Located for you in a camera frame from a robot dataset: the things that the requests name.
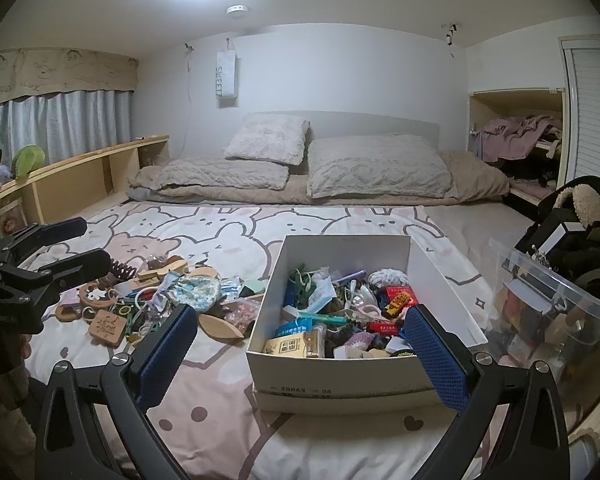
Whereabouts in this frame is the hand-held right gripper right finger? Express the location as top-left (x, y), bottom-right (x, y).
top-left (401, 305), bottom-right (572, 480)

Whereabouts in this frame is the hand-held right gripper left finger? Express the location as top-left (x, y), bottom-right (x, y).
top-left (34, 302), bottom-right (199, 480)

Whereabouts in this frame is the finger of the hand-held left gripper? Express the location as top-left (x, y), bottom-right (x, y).
top-left (0, 216), bottom-right (89, 264)
top-left (9, 248), bottom-right (113, 307)

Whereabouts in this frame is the white shoebox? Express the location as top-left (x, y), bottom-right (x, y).
top-left (245, 234), bottom-right (490, 416)

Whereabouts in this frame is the cream soap box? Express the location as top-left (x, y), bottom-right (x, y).
top-left (261, 330), bottom-right (327, 359)

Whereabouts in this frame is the person's left forearm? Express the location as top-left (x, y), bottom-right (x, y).
top-left (0, 364), bottom-right (37, 480)

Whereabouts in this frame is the person's left hand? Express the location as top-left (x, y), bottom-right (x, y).
top-left (15, 335), bottom-right (33, 369)

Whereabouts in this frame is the oval printed cork coaster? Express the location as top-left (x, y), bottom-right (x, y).
top-left (77, 281), bottom-right (120, 307)

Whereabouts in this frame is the round cork coaster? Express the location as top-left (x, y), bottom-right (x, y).
top-left (54, 302), bottom-right (83, 324)

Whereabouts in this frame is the brown hair claw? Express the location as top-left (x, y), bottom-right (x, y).
top-left (110, 256), bottom-right (134, 282)

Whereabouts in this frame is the wooden leaf dish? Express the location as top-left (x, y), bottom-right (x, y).
top-left (197, 312), bottom-right (244, 344)

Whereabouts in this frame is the yellow toy car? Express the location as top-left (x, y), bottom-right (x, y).
top-left (379, 292), bottom-right (412, 319)

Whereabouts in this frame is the engraved wooden block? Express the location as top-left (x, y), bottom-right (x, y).
top-left (87, 309), bottom-right (127, 347)

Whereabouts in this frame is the green floral pouch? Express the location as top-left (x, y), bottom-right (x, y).
top-left (167, 277), bottom-right (222, 312)

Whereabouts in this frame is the wooden bedside shelf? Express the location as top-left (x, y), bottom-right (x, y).
top-left (0, 135), bottom-right (171, 233)

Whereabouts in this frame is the red box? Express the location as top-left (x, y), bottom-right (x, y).
top-left (382, 285), bottom-right (420, 318)

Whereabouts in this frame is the green plush toy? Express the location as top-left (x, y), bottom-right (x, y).
top-left (11, 145), bottom-right (47, 179)

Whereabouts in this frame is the white fluffy scrunchie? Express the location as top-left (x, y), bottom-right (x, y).
top-left (367, 268), bottom-right (409, 292)

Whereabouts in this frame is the pink beads bag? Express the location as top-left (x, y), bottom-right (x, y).
top-left (224, 297), bottom-right (262, 332)

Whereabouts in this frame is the grey curtain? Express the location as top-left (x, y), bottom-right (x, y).
top-left (0, 90), bottom-right (133, 181)

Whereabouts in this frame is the clear storage bin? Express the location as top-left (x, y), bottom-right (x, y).
top-left (489, 237), bottom-right (600, 377)

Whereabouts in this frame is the bunny print bedsheet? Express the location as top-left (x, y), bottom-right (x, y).
top-left (20, 200), bottom-right (581, 480)

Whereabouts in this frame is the teal packet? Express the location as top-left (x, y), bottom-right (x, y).
top-left (274, 322), bottom-right (309, 342)

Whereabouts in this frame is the printed curtain valance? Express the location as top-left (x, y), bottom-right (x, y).
top-left (0, 47), bottom-right (140, 108)

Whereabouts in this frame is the beige flat pillow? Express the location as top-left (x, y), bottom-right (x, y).
top-left (130, 157), bottom-right (291, 192)

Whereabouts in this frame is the beige blanket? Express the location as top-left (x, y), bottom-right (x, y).
top-left (127, 150), bottom-right (511, 207)

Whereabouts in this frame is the black and beige plush bag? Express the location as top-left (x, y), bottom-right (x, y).
top-left (515, 175), bottom-right (600, 307)

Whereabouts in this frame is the beige textured pillow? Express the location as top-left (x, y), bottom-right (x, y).
top-left (306, 134), bottom-right (453, 200)

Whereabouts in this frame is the fluffy white pillow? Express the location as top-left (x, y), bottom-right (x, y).
top-left (224, 112), bottom-right (312, 167)

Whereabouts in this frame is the pile of clothes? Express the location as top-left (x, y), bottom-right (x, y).
top-left (472, 115), bottom-right (563, 163)

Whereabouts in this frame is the grey headboard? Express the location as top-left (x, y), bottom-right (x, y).
top-left (240, 110), bottom-right (441, 152)

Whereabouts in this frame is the white closet door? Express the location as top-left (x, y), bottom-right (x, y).
top-left (559, 35), bottom-right (600, 197)

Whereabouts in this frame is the white wall cable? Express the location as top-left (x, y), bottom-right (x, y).
top-left (183, 42), bottom-right (197, 157)

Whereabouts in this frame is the white hanging wall pouch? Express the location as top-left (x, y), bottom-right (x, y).
top-left (214, 50), bottom-right (241, 108)

